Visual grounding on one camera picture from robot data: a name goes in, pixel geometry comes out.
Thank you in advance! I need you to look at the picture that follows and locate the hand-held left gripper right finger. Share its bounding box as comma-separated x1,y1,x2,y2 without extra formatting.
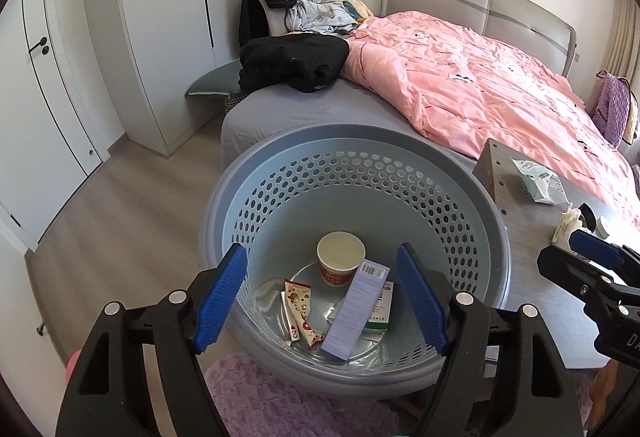
395,242,586,437

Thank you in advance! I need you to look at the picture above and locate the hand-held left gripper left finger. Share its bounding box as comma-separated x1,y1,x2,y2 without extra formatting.
55,242,249,437

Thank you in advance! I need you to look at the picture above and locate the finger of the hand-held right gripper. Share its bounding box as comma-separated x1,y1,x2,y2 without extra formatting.
570,228,640,270
538,243,626,300

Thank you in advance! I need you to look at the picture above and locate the green and white small box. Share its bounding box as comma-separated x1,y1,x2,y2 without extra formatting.
362,281,395,333

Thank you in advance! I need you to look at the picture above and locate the lavender cardboard box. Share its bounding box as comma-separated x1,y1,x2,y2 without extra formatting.
320,259,392,360

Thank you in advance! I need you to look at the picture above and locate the red and white snack packet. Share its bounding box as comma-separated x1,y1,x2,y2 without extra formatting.
282,280,326,352

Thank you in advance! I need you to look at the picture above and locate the white narrow packet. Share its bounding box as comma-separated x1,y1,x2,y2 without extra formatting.
280,292,306,343

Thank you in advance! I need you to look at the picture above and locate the red and white paper cup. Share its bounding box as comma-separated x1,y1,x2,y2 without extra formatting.
316,231,367,289

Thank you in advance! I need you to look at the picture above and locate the blue perforated plastic basket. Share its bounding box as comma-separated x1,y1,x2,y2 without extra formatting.
198,123,512,385

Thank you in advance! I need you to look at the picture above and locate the person's right forearm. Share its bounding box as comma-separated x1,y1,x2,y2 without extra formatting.
590,362,626,428

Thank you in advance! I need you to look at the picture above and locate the crumpled white tissue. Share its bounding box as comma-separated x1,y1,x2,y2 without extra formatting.
552,203,586,248

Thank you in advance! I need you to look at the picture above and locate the pale blue wet wipe packet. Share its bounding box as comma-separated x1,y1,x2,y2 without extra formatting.
510,156,570,206

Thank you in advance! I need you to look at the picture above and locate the purple fluffy rug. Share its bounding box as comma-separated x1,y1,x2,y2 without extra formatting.
205,354,431,437

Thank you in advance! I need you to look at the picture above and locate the pink round object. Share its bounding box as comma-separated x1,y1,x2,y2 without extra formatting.
65,349,83,398

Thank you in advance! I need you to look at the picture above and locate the pink duvet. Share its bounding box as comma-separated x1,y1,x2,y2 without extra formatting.
340,11,640,213

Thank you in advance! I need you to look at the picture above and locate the woven basket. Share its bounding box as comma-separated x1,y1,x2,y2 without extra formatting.
222,90,246,115

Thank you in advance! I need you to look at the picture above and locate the grey bed sheet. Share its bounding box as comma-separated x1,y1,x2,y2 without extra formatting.
220,80,481,168

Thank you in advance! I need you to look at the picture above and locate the beige curtain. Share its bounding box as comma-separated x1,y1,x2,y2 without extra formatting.
600,0,640,78

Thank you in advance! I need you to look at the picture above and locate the black clothes pile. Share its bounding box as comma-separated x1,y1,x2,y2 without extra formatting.
238,34,350,94

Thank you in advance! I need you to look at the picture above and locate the white door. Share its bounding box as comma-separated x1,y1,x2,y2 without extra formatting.
20,0,113,178

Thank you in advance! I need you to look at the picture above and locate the white wardrobe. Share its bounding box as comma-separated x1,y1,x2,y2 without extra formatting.
80,0,323,157

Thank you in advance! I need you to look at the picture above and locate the yellow cloth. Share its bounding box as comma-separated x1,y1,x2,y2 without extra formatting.
345,0,375,23

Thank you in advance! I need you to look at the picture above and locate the pale blue clothes pile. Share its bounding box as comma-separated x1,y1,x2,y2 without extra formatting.
285,0,358,35

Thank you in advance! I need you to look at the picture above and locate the black ring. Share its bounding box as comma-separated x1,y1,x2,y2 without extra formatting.
580,204,613,240

